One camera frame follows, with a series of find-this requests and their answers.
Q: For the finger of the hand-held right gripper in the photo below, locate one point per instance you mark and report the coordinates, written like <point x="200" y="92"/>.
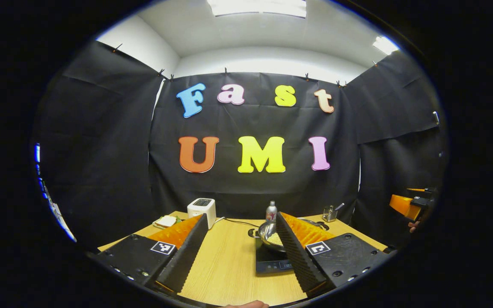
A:
<point x="415" y="189"/>
<point x="402" y="205"/>

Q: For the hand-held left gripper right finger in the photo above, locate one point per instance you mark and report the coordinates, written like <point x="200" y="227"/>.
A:
<point x="300" y="261"/>

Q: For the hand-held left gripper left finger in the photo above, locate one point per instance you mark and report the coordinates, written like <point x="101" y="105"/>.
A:
<point x="186" y="256"/>

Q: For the black induction cooktop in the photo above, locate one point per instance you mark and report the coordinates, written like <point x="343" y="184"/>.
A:
<point x="272" y="263"/>

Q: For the pile of soybeans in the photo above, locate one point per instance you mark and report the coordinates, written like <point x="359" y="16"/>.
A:
<point x="276" y="239"/>

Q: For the white bread sandwich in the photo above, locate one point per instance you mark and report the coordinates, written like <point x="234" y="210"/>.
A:
<point x="166" y="221"/>

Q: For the small pale green tray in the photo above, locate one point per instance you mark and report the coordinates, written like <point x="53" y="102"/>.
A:
<point x="156" y="225"/>

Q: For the white toaster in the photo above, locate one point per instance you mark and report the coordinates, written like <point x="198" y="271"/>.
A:
<point x="201" y="214"/>

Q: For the silver bottle with colourful label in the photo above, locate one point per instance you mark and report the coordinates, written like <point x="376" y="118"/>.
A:
<point x="271" y="213"/>

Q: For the small ceiling light panel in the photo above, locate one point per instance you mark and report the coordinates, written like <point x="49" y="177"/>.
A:
<point x="385" y="45"/>

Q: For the large ceiling light panel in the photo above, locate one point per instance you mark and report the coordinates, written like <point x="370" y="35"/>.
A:
<point x="255" y="6"/>

